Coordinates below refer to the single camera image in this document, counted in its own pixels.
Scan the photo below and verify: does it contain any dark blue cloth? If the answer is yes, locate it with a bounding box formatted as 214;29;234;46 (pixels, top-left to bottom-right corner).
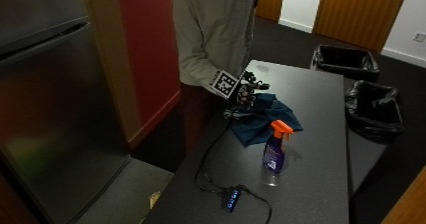
228;92;306;148

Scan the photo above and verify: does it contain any white marker cube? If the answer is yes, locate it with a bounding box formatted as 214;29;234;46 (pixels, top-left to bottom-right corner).
208;69;244;100

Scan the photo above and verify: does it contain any purple spray bottle orange trigger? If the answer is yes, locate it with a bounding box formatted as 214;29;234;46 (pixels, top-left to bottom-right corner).
260;119;296;187

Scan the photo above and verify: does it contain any black usb hub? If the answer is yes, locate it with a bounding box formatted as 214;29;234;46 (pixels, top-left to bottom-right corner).
223;187;243;213

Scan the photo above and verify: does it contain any the person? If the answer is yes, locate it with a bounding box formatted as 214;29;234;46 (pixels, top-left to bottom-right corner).
172;0;260;155

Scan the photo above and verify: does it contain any rectangular bin with black liner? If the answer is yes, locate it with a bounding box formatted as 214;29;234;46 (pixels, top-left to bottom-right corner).
310;44;381;83

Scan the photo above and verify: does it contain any round bin with black liner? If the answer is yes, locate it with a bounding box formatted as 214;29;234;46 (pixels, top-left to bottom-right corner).
344;80;407;144

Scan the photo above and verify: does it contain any narrow wooden door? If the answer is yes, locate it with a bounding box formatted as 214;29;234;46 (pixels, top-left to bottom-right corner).
255;0;287;23

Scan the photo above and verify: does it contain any stainless steel refrigerator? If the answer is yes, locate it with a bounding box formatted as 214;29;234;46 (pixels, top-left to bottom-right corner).
0;0;132;224

